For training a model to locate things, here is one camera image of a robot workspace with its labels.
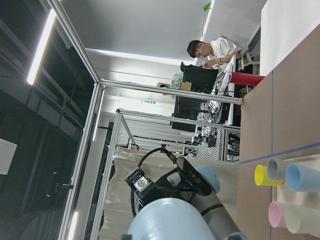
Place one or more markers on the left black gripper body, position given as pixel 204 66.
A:
pixel 170 185

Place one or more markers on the pink plastic cup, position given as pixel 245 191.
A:
pixel 276 214

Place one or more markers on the light blue plastic cup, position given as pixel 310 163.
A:
pixel 169 219

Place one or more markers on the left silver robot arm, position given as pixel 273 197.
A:
pixel 211 209

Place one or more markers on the yellow plastic cup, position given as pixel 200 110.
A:
pixel 261 177

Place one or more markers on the grey plastic cup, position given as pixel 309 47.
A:
pixel 277 168

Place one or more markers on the pale green plastic cup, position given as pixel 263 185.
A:
pixel 302 220

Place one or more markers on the black monitor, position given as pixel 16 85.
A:
pixel 202 80

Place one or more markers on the red cylinder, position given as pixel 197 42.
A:
pixel 246 79

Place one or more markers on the person in white shirt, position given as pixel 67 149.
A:
pixel 219 52

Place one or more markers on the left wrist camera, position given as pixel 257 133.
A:
pixel 192 177

